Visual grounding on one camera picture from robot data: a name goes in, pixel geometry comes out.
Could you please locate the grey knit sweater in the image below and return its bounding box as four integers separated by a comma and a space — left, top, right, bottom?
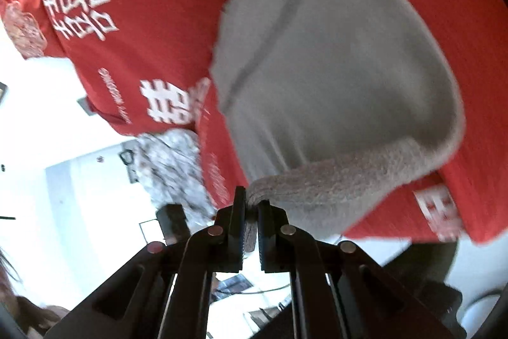
211, 0, 465, 239

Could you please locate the red back cushion white print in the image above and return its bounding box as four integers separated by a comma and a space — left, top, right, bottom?
1, 0, 226, 135

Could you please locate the red seat cushion white print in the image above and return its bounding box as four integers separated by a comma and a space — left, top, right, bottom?
211, 0, 507, 241

